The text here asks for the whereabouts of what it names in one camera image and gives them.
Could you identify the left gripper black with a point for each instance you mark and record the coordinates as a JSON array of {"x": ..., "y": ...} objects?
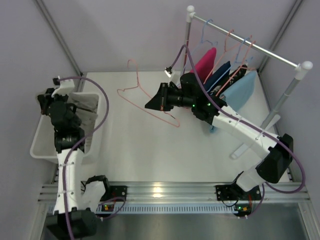
[{"x": 44, "y": 100}]

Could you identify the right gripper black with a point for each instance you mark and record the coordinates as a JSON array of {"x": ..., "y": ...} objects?
[{"x": 164, "y": 96}]

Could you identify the pink wire hanger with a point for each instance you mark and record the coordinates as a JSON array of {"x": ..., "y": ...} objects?
[{"x": 138, "y": 86}]

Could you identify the grey trousers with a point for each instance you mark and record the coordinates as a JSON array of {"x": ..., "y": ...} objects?
[{"x": 87, "y": 110}]

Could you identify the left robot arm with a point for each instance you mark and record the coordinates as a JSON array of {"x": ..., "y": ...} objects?
[{"x": 74, "y": 213}]

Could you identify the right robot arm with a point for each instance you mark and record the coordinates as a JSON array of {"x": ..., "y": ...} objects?
[{"x": 274, "y": 151}]

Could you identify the magenta trousers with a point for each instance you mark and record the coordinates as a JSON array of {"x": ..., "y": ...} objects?
[{"x": 206, "y": 63}]

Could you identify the navy blue trousers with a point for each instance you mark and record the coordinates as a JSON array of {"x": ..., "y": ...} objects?
[{"x": 218, "y": 75}]

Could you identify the blue hanger far left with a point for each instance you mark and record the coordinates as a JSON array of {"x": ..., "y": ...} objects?
[{"x": 202, "y": 37}]

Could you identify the black patterned trousers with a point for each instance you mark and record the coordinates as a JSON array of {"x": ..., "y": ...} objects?
[{"x": 221, "y": 82}]

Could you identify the light blue trousers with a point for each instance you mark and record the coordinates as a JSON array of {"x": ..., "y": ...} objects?
[{"x": 239, "y": 93}]

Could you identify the white plastic basket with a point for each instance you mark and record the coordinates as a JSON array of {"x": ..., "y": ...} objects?
[{"x": 43, "y": 148}]

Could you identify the white metal clothes rack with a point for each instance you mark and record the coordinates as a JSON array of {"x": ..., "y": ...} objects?
[{"x": 301, "y": 68}]

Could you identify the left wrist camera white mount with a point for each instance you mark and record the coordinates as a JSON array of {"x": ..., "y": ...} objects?
[{"x": 64, "y": 86}]

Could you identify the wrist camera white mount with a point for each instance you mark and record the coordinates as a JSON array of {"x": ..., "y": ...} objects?
[
  {"x": 64, "y": 86},
  {"x": 170, "y": 73}
]

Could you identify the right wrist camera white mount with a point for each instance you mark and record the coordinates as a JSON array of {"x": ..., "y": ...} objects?
[{"x": 170, "y": 73}]

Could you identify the aluminium mounting rail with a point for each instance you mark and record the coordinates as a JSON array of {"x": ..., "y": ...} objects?
[{"x": 195, "y": 192}]

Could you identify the white slotted cable duct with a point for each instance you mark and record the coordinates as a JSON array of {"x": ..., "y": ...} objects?
[{"x": 165, "y": 208}]

